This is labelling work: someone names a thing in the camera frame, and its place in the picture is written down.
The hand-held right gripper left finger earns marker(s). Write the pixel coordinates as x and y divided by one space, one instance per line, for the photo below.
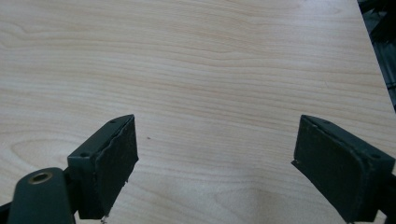
102 168

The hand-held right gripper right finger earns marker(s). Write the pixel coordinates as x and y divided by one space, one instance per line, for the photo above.
339 168

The dark metal stand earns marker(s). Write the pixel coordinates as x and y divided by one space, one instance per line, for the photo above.
383 37

